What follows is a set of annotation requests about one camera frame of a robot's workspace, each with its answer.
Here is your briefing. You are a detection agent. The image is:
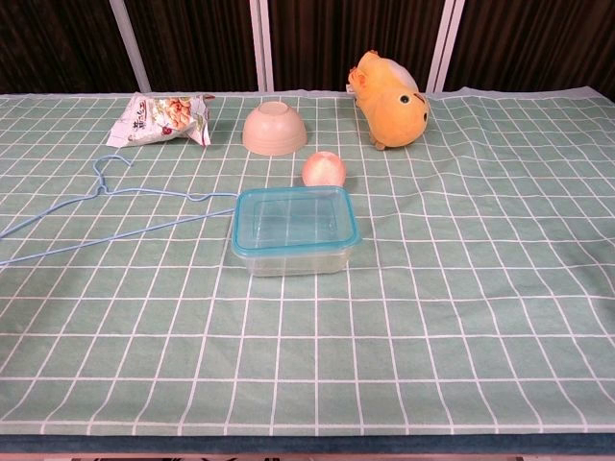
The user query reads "teal container lid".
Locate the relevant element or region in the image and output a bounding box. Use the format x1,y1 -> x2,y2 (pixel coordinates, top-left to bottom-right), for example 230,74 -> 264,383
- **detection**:
231,185 -> 362,263

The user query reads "clear plastic food container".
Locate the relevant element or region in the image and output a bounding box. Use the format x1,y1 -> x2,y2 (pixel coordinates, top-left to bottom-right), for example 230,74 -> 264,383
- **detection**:
233,239 -> 356,279

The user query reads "pink peach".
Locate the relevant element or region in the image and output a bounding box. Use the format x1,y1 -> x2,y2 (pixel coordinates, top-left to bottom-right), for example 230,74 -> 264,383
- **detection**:
301,150 -> 348,189

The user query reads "beige upturned bowl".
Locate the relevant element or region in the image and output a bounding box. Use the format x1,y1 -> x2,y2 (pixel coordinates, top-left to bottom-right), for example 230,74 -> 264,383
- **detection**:
241,99 -> 308,157

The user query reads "green white checked tablecloth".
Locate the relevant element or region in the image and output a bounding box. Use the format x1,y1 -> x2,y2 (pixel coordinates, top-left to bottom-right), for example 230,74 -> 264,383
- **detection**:
0,85 -> 615,438

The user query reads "yellow plush animal toy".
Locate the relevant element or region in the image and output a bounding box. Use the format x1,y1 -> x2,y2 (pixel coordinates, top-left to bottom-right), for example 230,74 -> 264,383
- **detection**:
344,49 -> 432,152

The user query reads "white printed snack bag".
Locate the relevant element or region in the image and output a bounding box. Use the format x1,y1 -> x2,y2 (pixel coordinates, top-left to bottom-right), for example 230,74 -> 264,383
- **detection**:
105,91 -> 217,149

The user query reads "dark blue under cloth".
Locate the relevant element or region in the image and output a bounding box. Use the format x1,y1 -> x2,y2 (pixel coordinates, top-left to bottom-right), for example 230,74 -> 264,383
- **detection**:
0,433 -> 615,455

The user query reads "white frame post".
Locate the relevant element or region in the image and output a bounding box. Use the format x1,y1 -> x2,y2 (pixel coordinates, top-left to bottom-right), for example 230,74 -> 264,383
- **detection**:
249,0 -> 276,92
109,0 -> 153,93
427,0 -> 467,93

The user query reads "light blue wire hanger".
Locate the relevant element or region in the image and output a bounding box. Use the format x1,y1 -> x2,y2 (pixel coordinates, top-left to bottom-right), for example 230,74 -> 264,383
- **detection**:
0,155 -> 240,269

